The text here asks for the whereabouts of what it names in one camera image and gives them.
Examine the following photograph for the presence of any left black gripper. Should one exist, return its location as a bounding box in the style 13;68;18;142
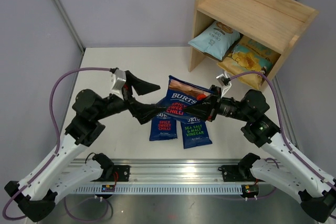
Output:
94;71;166;123

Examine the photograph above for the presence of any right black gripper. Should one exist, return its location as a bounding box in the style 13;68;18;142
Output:
183;84;251;122

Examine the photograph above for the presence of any blue spicy chilli bag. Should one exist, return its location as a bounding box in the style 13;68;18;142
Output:
149;113;177;141
157;76;213;123

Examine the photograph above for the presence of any tan salt vinegar chips bag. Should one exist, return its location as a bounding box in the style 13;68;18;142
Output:
217;35;280;75

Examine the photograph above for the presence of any light blue cassava chips bag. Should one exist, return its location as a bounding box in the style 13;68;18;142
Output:
188;20;240;60

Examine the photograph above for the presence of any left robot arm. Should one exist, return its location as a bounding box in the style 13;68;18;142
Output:
5;68;165;222

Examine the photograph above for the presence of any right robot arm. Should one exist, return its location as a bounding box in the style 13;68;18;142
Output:
184;90;335;223

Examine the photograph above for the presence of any wooden two-tier shelf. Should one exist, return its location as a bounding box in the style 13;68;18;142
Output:
192;0;319;80

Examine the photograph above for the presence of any blue sea salt vinegar bag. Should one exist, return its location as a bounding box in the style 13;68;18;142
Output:
181;117;213;149

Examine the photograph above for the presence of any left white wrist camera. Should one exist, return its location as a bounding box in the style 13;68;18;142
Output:
110;68;127;98

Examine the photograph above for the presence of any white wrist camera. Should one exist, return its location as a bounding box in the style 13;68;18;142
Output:
110;68;127;98
216;71;232;98

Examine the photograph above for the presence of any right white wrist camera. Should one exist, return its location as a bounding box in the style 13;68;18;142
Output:
216;71;232;98

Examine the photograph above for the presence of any aluminium mounting rail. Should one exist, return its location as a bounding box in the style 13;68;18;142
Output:
68;158;263;183

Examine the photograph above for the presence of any right black base bracket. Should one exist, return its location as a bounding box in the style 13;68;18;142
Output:
217;164;248;182

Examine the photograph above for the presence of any black base bracket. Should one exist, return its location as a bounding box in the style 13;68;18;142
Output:
104;165;131;183
217;164;248;182

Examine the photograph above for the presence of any left black base bracket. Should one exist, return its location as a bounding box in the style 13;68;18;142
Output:
104;165;131;183

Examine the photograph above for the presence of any white slotted cable duct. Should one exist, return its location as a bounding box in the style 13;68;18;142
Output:
73;184;243;195

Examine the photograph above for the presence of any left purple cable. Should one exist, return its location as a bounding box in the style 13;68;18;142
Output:
0;67;116;222

